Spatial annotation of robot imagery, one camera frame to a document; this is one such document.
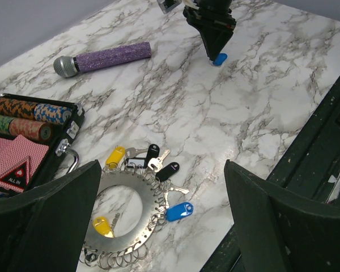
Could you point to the yellow key tag upper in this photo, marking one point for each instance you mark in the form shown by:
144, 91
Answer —
115, 157

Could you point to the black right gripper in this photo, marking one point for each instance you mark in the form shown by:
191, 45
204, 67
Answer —
214, 21

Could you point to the round metal key ring disc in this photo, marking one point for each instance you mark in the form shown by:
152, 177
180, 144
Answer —
132, 200

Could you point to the black key tag lower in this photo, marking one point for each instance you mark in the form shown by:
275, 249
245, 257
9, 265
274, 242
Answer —
168, 171

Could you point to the purple glitter microphone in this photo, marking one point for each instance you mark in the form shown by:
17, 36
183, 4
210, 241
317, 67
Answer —
68, 67

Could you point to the red playing card deck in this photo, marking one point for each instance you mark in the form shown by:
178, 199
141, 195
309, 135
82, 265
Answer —
19, 150

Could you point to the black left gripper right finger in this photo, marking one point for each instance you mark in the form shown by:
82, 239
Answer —
278, 230

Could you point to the clear key tag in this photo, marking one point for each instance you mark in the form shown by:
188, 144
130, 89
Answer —
135, 162

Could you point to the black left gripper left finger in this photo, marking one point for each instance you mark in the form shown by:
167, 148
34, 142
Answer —
44, 228

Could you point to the all in triangle button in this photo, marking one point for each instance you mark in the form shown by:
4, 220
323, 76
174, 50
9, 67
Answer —
16, 179

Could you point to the black poker chip case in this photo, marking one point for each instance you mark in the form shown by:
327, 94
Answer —
35, 136

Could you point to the black key tag upper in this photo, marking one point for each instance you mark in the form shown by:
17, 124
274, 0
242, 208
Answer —
152, 152

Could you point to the black key tag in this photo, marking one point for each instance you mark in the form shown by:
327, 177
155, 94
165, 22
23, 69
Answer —
152, 152
168, 171

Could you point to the yellow key tag inner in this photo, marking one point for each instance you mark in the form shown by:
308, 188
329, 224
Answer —
102, 226

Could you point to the blue key tag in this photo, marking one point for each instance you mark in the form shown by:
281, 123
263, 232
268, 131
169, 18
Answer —
219, 60
179, 211

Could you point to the yellow key tag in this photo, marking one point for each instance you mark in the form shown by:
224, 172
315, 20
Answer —
115, 157
102, 226

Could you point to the blue key tag on disc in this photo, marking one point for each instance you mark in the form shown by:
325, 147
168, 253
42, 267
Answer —
179, 211

